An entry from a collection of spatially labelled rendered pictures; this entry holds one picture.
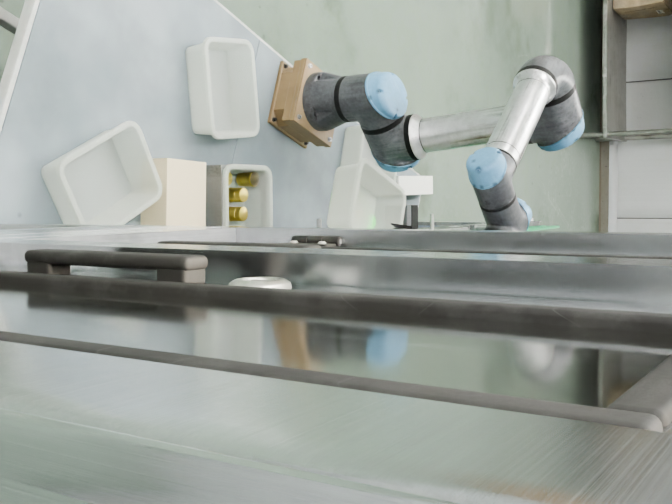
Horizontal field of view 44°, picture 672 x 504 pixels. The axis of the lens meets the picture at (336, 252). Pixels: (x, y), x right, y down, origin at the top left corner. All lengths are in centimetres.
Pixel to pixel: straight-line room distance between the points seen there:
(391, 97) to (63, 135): 80
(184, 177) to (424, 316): 143
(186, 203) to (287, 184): 48
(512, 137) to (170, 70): 75
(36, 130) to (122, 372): 148
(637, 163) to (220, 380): 766
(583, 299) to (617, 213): 740
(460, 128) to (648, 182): 579
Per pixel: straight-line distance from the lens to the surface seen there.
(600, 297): 42
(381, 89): 203
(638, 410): 20
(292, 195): 222
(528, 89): 183
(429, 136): 208
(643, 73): 785
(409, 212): 260
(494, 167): 161
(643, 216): 778
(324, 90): 210
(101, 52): 176
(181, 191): 178
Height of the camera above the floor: 204
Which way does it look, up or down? 33 degrees down
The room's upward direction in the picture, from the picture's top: 92 degrees clockwise
